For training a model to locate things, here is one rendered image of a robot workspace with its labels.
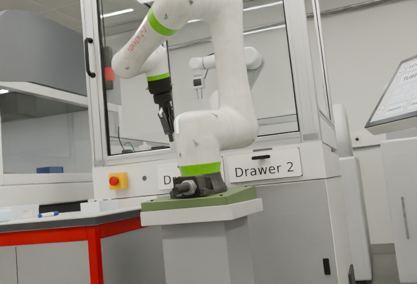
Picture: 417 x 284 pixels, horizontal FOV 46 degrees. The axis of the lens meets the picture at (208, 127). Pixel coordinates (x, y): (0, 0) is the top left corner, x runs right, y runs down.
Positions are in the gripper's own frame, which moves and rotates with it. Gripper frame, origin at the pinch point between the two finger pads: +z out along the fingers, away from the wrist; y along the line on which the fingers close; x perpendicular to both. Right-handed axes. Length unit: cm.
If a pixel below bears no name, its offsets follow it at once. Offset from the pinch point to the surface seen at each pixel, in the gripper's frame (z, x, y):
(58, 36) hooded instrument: -52, -77, -58
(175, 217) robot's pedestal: 6, 22, 63
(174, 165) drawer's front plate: 11.6, -3.4, -3.4
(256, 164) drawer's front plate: 14.7, 31.9, -2.3
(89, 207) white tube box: 13.3, -25.4, 30.9
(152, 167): 11.6, -14.3, -5.2
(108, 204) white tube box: 15.2, -20.7, 25.3
